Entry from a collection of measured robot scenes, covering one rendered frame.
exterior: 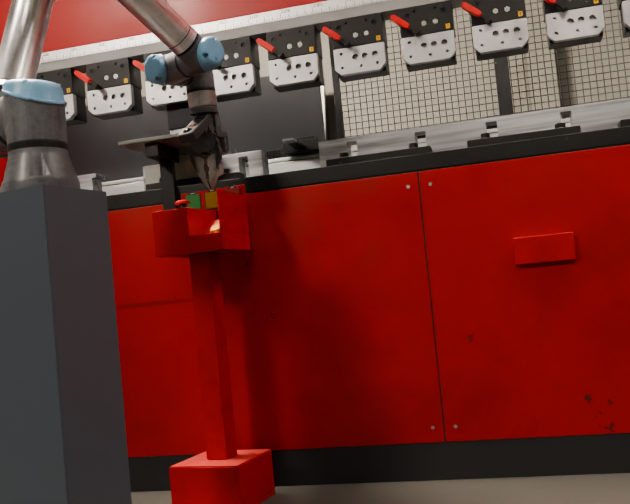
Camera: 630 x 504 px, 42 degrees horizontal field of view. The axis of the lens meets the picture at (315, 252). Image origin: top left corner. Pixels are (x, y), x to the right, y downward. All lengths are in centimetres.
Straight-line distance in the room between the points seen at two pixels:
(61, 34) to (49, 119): 113
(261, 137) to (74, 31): 75
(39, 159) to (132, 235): 83
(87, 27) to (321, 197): 98
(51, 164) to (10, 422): 50
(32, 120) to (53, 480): 68
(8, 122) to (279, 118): 148
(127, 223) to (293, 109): 86
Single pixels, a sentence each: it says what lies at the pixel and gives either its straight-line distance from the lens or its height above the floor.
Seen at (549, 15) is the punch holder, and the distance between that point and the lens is 241.
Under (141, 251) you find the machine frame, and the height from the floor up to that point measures 70.
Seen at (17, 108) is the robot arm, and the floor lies 94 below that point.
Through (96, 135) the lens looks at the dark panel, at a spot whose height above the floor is 122.
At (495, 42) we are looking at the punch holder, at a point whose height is 117.
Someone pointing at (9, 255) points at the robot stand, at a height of 65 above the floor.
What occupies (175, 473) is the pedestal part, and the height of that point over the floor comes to 10.
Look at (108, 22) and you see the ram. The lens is 274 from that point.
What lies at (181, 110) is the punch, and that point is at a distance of 259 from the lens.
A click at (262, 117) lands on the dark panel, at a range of 304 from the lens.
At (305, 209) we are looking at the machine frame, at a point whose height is 76.
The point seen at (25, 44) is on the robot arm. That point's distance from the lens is 190.
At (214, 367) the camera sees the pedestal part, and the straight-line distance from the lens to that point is 216.
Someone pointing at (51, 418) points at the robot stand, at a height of 34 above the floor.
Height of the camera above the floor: 52
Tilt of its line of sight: 3 degrees up
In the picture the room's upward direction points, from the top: 5 degrees counter-clockwise
